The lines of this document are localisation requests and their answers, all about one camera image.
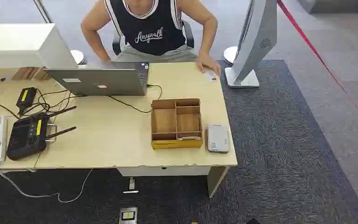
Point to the person's left hand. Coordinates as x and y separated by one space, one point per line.
208 63

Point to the white card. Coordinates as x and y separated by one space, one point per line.
211 76

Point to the white round stand base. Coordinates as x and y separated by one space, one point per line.
230 55
78 56

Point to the silver kiosk stand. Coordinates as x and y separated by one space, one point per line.
253 43

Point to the person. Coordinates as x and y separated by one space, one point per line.
154 28

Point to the wooden card box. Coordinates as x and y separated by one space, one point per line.
176 123

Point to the grey card reader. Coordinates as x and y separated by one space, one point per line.
218 138

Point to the card in box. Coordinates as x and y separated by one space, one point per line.
189 138

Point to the grey laptop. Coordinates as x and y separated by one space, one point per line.
105 81

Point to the red floor tape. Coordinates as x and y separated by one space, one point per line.
324 61

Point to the white desk drawer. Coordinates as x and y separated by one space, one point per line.
163 171

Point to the small device yellow label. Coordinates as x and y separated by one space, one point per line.
128 215

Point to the black power adapter yellow label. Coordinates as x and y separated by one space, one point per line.
26 99

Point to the white monitor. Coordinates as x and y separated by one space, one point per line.
21 46

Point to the black remote controller with antennas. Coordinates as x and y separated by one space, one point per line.
27 136

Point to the white floor bracket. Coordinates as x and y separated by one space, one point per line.
131 185

